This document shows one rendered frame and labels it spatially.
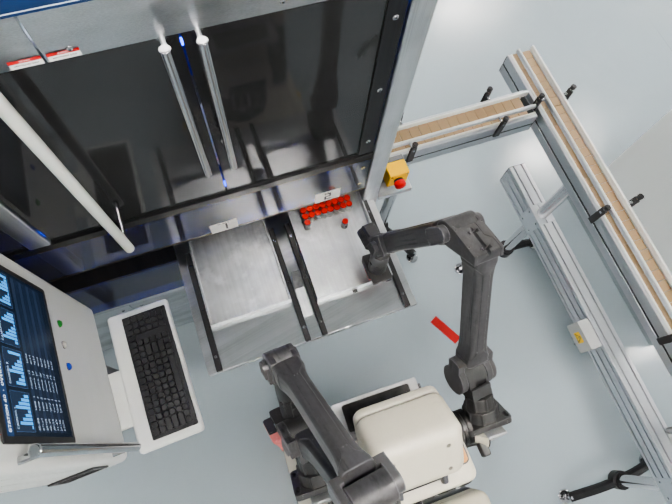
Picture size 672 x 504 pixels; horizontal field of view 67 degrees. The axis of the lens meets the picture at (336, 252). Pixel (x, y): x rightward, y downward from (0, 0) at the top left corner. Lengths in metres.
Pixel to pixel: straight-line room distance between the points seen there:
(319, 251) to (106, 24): 1.03
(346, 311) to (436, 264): 1.14
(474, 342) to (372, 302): 0.55
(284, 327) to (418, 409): 0.62
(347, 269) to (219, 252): 0.43
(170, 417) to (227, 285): 0.44
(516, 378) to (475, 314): 1.57
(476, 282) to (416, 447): 0.36
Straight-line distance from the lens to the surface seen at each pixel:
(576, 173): 2.03
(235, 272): 1.70
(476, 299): 1.12
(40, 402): 1.30
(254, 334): 1.64
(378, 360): 2.53
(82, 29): 0.93
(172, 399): 1.70
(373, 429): 1.14
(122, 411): 1.77
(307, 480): 1.26
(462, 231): 1.07
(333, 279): 1.68
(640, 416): 2.31
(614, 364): 2.29
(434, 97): 3.23
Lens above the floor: 2.48
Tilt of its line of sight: 69 degrees down
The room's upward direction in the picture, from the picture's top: 10 degrees clockwise
